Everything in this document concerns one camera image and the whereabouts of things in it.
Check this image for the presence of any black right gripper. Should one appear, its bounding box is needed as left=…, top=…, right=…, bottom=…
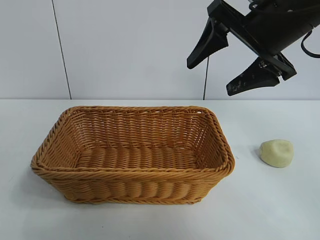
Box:
left=186, top=0, right=320, bottom=97

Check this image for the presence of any brown woven wicker basket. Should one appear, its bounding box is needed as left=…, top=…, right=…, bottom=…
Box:
left=30, top=105, right=236, bottom=205

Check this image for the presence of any pale yellow egg yolk pastry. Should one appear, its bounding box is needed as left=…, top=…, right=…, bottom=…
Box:
left=259, top=139, right=295, bottom=169

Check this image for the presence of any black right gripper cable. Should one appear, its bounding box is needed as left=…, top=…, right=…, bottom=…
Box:
left=300, top=29, right=320, bottom=58

